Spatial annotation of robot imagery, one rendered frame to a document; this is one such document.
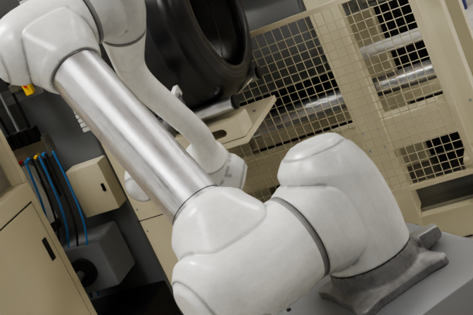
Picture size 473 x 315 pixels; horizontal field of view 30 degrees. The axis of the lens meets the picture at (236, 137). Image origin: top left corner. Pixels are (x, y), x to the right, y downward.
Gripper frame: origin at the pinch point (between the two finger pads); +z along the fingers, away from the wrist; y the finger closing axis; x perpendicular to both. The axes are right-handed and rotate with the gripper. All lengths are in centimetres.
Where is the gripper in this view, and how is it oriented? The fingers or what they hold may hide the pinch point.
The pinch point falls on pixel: (175, 95)
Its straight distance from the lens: 242.7
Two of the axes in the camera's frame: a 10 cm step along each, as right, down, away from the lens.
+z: 1.5, -5.8, 8.0
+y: -8.8, 2.9, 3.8
